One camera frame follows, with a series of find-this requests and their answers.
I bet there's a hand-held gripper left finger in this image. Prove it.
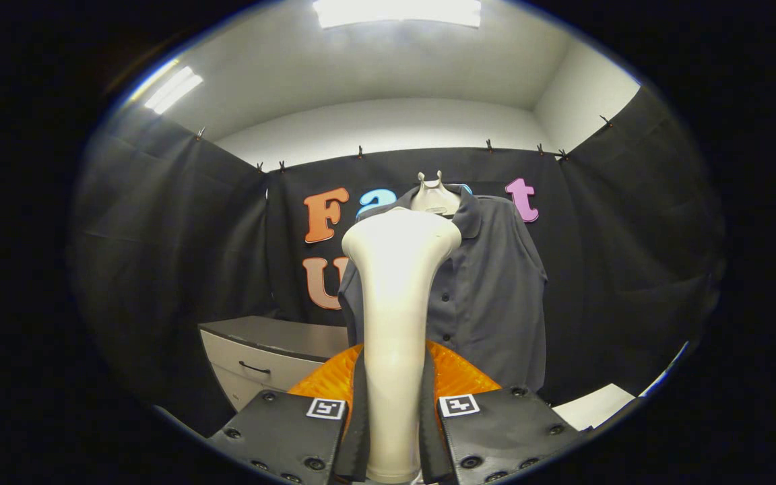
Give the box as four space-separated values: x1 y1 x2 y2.
207 342 368 485

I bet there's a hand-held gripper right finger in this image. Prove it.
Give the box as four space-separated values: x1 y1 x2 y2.
422 339 584 485

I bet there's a white garment steamer head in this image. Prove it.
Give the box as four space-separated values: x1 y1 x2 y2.
341 207 463 484

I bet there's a grey button shirt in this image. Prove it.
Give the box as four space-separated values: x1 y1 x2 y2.
337 183 549 391

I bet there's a grey drawer cabinet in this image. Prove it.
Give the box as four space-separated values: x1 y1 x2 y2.
198 315 352 413

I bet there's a white side table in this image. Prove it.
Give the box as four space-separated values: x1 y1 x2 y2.
552 384 637 432

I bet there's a black backdrop cloth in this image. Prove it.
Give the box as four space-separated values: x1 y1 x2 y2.
71 84 725 439

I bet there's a row of black backdrop clips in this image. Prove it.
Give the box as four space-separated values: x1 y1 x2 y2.
194 115 614 174

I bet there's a small ceiling light panel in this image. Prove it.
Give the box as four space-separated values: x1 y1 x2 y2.
143 65 204 115

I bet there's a large ceiling light panel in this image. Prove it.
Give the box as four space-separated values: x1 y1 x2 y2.
313 0 482 29

